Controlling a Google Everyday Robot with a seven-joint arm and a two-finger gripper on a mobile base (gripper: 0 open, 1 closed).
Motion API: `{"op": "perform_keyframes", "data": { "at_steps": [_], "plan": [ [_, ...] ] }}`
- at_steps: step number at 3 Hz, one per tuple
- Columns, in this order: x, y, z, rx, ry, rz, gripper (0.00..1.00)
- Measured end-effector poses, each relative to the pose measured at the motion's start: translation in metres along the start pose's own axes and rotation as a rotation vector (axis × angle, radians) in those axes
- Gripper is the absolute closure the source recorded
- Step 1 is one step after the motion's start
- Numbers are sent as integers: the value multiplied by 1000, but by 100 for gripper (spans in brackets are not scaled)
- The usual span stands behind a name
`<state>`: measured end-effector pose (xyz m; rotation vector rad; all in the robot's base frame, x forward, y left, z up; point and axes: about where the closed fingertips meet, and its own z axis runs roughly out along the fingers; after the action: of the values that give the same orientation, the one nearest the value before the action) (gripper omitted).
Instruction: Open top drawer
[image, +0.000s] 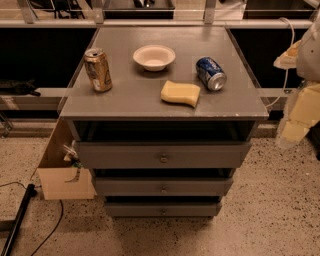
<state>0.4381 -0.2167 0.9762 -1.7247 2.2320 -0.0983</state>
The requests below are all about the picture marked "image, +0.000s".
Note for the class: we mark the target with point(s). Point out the grey drawer cabinet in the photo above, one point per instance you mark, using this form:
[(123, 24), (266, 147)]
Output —
[(133, 111)]

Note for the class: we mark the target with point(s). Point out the crumpled trash in box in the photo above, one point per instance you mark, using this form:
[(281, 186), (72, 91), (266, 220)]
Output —
[(71, 155)]

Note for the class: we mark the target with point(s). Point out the gold soda can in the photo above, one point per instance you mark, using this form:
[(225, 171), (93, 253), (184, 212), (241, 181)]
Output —
[(97, 69)]

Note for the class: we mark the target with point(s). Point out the blue soda can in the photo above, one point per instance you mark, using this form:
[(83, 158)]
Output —
[(211, 74)]

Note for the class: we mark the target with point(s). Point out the yellow sponge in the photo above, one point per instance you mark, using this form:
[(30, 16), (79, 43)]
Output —
[(180, 93)]

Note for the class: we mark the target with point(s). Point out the white paper bowl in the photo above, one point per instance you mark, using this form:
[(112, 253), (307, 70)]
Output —
[(154, 58)]

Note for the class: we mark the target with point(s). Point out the black floor bar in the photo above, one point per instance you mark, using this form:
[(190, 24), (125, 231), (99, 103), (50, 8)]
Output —
[(12, 226)]

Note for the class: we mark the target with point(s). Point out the black object on ledge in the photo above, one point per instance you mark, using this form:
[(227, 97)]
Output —
[(15, 87)]

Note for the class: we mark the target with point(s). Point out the cardboard side box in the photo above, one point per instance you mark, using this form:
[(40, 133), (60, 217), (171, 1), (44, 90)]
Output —
[(59, 179)]

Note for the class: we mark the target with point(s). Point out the grey top drawer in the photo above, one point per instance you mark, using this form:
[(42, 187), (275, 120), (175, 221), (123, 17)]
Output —
[(134, 155)]

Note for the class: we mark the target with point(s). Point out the grey middle drawer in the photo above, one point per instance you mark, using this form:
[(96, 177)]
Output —
[(117, 186)]

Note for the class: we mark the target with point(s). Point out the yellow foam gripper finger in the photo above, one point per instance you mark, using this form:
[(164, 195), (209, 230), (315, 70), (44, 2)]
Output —
[(301, 113), (288, 59)]

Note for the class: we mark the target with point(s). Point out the metal railing frame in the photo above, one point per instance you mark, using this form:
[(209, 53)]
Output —
[(18, 13)]

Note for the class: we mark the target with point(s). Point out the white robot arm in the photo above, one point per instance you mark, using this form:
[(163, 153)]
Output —
[(308, 59)]

